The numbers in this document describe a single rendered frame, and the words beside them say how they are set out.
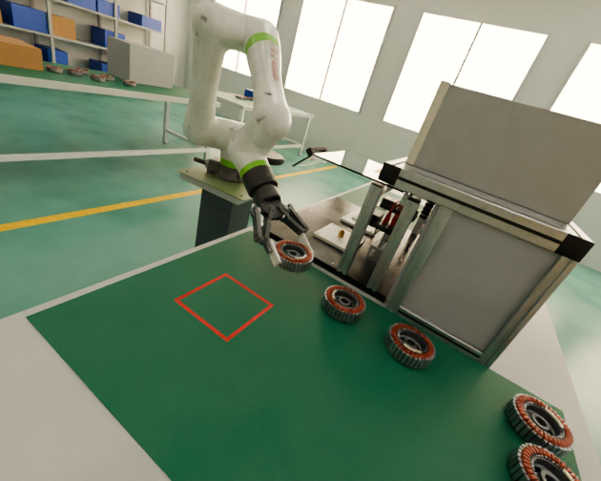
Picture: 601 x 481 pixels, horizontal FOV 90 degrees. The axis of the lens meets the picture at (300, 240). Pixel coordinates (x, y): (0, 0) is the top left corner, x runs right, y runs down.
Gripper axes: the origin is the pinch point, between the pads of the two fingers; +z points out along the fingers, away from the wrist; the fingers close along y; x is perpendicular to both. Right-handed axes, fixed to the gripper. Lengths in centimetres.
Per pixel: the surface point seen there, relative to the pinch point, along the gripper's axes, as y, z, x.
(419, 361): -6.0, 35.2, 16.9
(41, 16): -18, -547, -323
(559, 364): -51, 57, 26
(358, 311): -4.5, 20.6, 8.5
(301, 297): 2.1, 11.6, -1.2
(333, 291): -3.8, 13.6, 4.4
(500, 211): -22.0, 13.7, 41.7
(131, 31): -169, -640, -365
